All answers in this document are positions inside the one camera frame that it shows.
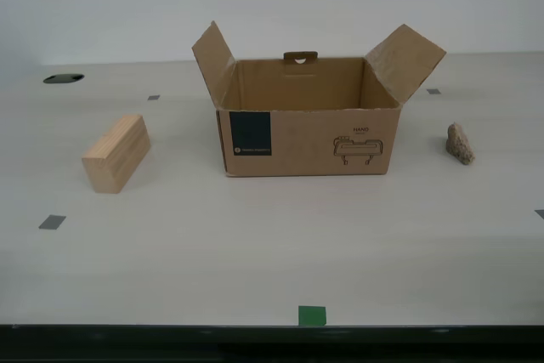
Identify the grey tape square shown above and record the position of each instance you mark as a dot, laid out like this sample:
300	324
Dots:
52	222
434	91
154	97
540	214

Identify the brown cardboard box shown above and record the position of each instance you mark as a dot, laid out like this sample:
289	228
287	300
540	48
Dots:
306	142

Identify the light wooden block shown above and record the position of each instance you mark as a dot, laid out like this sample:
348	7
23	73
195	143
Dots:
112	159

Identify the green tape square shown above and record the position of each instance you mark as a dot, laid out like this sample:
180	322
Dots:
312	315

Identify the speckled granite rock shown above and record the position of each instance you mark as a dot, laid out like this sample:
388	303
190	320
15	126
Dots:
460	144

